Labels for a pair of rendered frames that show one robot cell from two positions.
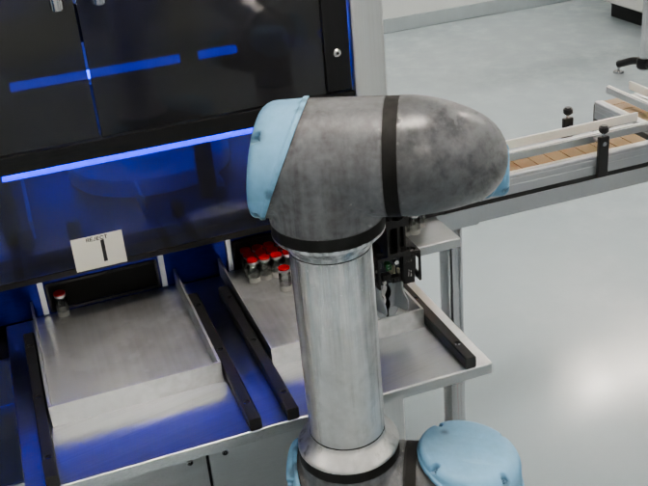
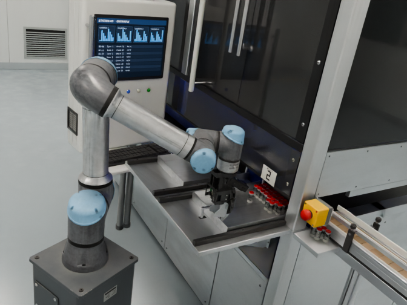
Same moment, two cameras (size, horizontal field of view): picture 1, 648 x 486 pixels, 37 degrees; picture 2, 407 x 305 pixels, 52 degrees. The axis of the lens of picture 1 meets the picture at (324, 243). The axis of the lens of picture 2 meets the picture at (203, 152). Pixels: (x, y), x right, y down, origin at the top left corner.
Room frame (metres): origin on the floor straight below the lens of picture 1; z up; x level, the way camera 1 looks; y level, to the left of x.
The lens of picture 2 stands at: (0.87, -1.32, 1.74)
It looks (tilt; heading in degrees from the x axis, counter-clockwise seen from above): 24 degrees down; 74
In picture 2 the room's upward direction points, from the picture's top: 9 degrees clockwise
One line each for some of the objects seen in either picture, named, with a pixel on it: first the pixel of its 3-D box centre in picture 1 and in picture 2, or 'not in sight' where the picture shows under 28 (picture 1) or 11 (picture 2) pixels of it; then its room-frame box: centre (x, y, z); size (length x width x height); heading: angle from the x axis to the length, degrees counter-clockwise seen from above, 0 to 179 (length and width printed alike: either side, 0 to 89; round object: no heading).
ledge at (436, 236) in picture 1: (415, 234); (318, 241); (1.69, -0.18, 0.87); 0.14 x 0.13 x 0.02; 18
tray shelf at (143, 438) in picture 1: (232, 347); (207, 192); (1.34, 0.16, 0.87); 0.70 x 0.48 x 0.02; 108
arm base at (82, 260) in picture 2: not in sight; (85, 245); (0.86, -0.14, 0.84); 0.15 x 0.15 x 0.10
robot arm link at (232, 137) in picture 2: not in sight; (231, 143); (1.31, -0.09, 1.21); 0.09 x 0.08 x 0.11; 169
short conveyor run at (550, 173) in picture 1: (511, 167); (402, 270); (1.87, -0.41, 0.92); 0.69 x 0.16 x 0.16; 108
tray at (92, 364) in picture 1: (121, 338); (202, 167); (1.36, 0.35, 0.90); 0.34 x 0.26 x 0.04; 18
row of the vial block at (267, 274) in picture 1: (294, 260); (266, 199); (1.56, 0.06, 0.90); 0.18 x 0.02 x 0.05; 108
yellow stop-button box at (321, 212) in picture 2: not in sight; (316, 212); (1.65, -0.18, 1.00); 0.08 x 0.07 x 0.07; 18
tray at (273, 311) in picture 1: (314, 290); (244, 205); (1.46, 0.02, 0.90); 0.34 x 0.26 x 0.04; 18
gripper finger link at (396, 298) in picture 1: (398, 299); (220, 212); (1.32, -0.11, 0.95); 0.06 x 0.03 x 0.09; 17
